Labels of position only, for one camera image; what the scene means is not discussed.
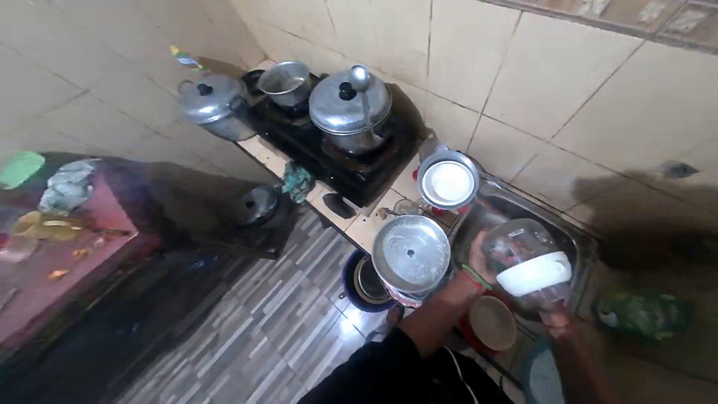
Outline person's left hand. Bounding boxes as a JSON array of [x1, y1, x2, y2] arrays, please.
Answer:
[[469, 230, 498, 285]]

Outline person's right hand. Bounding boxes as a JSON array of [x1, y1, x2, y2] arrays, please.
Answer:
[[538, 302, 573, 339]]

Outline clear container with white band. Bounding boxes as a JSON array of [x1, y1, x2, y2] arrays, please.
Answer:
[[482, 218, 573, 312]]

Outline person's left forearm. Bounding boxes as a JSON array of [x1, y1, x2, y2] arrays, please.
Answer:
[[399, 265, 492, 359]]

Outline person's right forearm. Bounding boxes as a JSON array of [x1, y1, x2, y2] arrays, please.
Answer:
[[547, 325, 620, 404]]

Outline metal kitchen sink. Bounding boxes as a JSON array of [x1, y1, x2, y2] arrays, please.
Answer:
[[449, 171, 600, 337]]

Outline metal pot with white contents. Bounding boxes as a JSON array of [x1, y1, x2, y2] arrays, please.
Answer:
[[417, 149, 480, 211]]

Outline red bowl with beige inside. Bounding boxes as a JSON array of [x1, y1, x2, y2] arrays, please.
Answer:
[[460, 291, 518, 354]]

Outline round dented aluminum lid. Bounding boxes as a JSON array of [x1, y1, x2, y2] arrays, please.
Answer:
[[372, 215, 451, 295]]

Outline dark blue round basin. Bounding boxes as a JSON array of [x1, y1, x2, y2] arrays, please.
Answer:
[[341, 248, 397, 313]]

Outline person's legs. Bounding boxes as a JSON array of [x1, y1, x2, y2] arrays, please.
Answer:
[[421, 347, 515, 404]]

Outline black oval object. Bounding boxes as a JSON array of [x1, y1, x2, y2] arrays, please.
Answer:
[[322, 193, 358, 220]]

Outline pale blue plastic container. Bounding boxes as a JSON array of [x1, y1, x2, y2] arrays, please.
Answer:
[[522, 339, 566, 404]]

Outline person's body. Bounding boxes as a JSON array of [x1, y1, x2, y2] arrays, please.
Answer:
[[297, 328, 423, 404]]

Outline green plastic packet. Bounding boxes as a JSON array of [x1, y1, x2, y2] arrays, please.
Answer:
[[595, 290, 693, 342]]

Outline black gas stove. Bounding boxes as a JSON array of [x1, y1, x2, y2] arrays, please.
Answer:
[[234, 70, 426, 208]]

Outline green crumpled cloth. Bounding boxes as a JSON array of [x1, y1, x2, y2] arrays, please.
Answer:
[[282, 161, 313, 204]]

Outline large lidded aluminum pot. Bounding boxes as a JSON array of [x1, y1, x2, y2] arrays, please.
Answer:
[[309, 70, 393, 156]]

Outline metal ladle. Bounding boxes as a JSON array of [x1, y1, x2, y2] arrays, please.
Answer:
[[349, 64, 373, 129]]

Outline metal lid with dark knob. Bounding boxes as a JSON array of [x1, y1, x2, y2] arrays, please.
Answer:
[[238, 184, 280, 227]]

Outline small open aluminum pot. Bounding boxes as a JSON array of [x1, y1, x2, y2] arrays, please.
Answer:
[[258, 61, 313, 107]]

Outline aluminum pot with black knob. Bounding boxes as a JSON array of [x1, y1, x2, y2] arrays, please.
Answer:
[[178, 74, 257, 142]]

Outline yellow and blue packet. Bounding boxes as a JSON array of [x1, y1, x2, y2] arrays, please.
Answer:
[[170, 45, 206, 71]]

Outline pink table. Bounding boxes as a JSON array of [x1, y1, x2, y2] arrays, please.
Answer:
[[0, 160, 139, 348]]

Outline crumpled pale plastic bag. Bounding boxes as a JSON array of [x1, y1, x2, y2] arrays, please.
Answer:
[[39, 159, 101, 216]]

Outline yellow translucent plastic container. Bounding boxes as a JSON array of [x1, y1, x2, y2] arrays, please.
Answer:
[[12, 211, 86, 241]]

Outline clear plastic cup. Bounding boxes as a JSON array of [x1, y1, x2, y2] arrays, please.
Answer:
[[0, 233, 39, 263]]

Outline green plastic plate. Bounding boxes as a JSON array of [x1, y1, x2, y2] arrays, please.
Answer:
[[0, 150, 46, 190]]

